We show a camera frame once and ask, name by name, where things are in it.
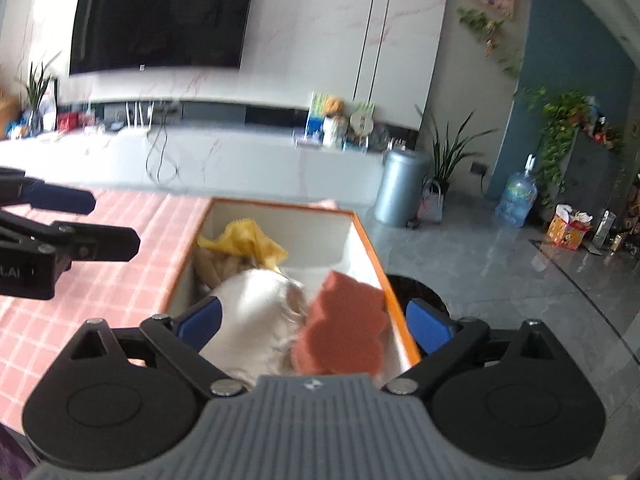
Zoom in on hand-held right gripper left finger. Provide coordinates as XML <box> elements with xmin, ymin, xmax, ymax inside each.
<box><xmin>67</xmin><ymin>296</ymin><xmax>249</xmax><ymax>397</ymax></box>

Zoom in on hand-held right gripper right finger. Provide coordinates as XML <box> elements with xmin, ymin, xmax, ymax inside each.
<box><xmin>385</xmin><ymin>298</ymin><xmax>566</xmax><ymax>397</ymax></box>

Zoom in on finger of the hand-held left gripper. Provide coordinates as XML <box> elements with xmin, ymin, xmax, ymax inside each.
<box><xmin>0</xmin><ymin>166</ymin><xmax>97</xmax><ymax>216</ymax></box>
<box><xmin>0</xmin><ymin>210</ymin><xmax>141</xmax><ymax>267</ymax></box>

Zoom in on translucent plastic bag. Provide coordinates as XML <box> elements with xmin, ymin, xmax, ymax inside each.
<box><xmin>200</xmin><ymin>267</ymin><xmax>308</xmax><ymax>391</ymax></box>

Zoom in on red-brown sponge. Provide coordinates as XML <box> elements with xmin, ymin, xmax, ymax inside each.
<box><xmin>291</xmin><ymin>270</ymin><xmax>388</xmax><ymax>376</ymax></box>

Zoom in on yellow cloth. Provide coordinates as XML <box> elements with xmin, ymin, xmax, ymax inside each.
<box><xmin>196</xmin><ymin>218</ymin><xmax>289</xmax><ymax>273</ymax></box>

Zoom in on orange cardboard box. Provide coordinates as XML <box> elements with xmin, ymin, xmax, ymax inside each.
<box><xmin>164</xmin><ymin>197</ymin><xmax>422</xmax><ymax>391</ymax></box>

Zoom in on black round object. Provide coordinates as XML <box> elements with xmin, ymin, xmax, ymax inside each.
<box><xmin>387</xmin><ymin>274</ymin><xmax>451</xmax><ymax>321</ymax></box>

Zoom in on pink checked tablecloth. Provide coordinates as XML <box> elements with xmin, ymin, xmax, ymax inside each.
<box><xmin>0</xmin><ymin>187</ymin><xmax>340</xmax><ymax>433</ymax></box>

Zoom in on red gift boxes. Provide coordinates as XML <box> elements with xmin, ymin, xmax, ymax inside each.
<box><xmin>56</xmin><ymin>112</ymin><xmax>96</xmax><ymax>131</ymax></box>

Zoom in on tan bag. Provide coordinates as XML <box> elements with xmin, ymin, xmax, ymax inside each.
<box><xmin>0</xmin><ymin>97</ymin><xmax>20</xmax><ymax>138</ymax></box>

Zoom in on white router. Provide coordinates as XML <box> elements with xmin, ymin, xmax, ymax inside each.
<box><xmin>124</xmin><ymin>101</ymin><xmax>153</xmax><ymax>133</ymax></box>

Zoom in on tall-leaf plant in glass vase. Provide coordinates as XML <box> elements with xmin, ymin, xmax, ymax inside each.
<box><xmin>15</xmin><ymin>51</ymin><xmax>63</xmax><ymax>136</ymax></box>

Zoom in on silver trash bin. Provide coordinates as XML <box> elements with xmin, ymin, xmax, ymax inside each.
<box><xmin>374</xmin><ymin>149</ymin><xmax>432</xmax><ymax>227</ymax></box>

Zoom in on blue water jug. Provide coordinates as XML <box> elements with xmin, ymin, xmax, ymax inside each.
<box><xmin>495</xmin><ymin>155</ymin><xmax>538</xmax><ymax>227</ymax></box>

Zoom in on long-leaf floor plant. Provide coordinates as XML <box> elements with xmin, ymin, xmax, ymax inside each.
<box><xmin>416</xmin><ymin>110</ymin><xmax>501</xmax><ymax>223</ymax></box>

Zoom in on white television console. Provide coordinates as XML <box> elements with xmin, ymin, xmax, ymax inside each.
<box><xmin>0</xmin><ymin>125</ymin><xmax>388</xmax><ymax>206</ymax></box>

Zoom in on yellow gift bag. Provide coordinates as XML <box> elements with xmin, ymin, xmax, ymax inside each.
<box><xmin>546</xmin><ymin>204</ymin><xmax>593</xmax><ymax>251</ymax></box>

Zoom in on grey cabinet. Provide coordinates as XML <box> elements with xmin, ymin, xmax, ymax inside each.
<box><xmin>562</xmin><ymin>127</ymin><xmax>626</xmax><ymax>221</ymax></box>

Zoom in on green and blue book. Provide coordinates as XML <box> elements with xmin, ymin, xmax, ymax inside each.
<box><xmin>305</xmin><ymin>92</ymin><xmax>328</xmax><ymax>141</ymax></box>

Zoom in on trailing green plant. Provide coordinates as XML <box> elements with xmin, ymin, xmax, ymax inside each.
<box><xmin>515</xmin><ymin>87</ymin><xmax>593</xmax><ymax>208</ymax></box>

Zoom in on hanging vine plant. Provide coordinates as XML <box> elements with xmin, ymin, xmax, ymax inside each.
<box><xmin>457</xmin><ymin>7</ymin><xmax>523</xmax><ymax>78</ymax></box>

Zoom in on black cable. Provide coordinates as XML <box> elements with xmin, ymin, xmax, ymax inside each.
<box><xmin>145</xmin><ymin>120</ymin><xmax>178</xmax><ymax>183</ymax></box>

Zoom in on black wall television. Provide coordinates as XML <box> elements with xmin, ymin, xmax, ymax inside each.
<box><xmin>68</xmin><ymin>0</ymin><xmax>261</xmax><ymax>77</ymax></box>

